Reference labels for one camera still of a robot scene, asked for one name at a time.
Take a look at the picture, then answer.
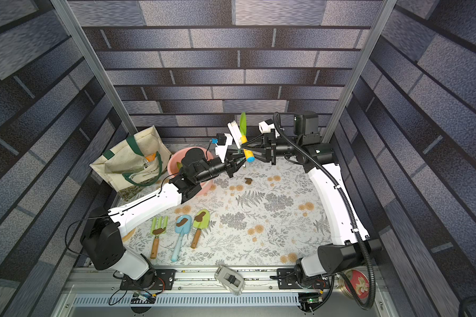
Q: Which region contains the green trowel yellow handle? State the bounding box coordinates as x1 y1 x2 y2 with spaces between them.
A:
239 112 255 162

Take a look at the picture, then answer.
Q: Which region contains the green trowel brown handle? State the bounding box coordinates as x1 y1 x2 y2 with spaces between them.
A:
190 209 210 249

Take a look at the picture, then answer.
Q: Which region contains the blue trowel with soil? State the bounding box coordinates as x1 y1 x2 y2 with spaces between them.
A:
171 215 193 262

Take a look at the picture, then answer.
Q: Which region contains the pink plastic bucket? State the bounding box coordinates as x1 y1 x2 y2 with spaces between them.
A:
167 146 214 196

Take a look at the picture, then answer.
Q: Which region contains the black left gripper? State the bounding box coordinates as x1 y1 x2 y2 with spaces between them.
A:
193 148 249 184

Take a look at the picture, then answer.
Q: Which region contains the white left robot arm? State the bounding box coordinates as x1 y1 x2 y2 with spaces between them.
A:
80 148 247 290

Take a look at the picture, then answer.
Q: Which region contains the cream canvas tote bag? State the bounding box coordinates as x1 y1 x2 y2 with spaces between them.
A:
90 126 171 202

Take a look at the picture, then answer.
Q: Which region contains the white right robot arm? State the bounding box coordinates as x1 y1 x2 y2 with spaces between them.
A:
259 112 382 310

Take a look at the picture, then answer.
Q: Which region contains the round red gold tin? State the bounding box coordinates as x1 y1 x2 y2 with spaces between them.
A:
338 269 370 302

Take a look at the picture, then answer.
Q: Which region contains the green hand rake wooden handle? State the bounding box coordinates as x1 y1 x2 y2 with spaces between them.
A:
150 216 169 259

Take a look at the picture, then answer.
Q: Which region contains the orange tape roll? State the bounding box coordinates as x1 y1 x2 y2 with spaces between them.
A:
122 229 136 243

